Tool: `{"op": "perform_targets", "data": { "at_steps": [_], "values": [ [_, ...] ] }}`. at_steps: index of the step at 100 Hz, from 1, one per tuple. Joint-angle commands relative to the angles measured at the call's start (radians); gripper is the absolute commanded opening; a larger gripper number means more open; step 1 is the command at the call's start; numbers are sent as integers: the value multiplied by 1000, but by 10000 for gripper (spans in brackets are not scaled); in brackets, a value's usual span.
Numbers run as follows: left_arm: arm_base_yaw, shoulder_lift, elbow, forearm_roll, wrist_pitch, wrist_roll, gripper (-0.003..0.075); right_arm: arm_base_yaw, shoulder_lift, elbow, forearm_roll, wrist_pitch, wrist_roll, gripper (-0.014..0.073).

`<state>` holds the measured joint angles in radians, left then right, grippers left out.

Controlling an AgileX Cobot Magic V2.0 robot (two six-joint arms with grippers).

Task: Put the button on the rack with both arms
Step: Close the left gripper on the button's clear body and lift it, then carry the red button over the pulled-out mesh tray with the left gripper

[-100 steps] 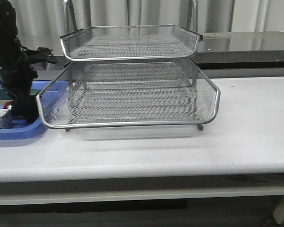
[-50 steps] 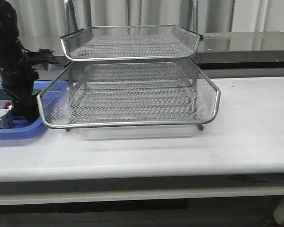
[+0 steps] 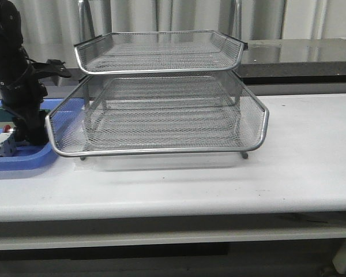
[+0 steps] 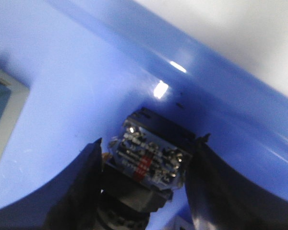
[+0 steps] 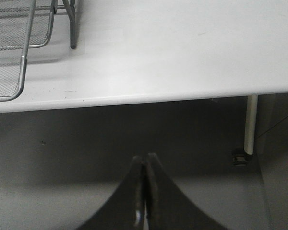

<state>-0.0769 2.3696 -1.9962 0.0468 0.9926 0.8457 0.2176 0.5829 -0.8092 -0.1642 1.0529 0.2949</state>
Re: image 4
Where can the blue plastic tray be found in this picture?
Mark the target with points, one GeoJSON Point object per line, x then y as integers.
{"type": "Point", "coordinates": [217, 67]}

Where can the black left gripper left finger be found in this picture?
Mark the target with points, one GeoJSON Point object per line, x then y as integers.
{"type": "Point", "coordinates": [77, 209]}

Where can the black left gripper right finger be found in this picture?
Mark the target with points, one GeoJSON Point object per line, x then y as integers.
{"type": "Point", "coordinates": [220, 198]}

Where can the green electrical component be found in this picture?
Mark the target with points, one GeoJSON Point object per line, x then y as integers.
{"type": "Point", "coordinates": [13, 95]}

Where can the red emergency stop button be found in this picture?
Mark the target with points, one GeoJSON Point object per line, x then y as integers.
{"type": "Point", "coordinates": [148, 161]}

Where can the white circuit breaker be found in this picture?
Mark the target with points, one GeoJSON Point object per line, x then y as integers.
{"type": "Point", "coordinates": [181, 224]}

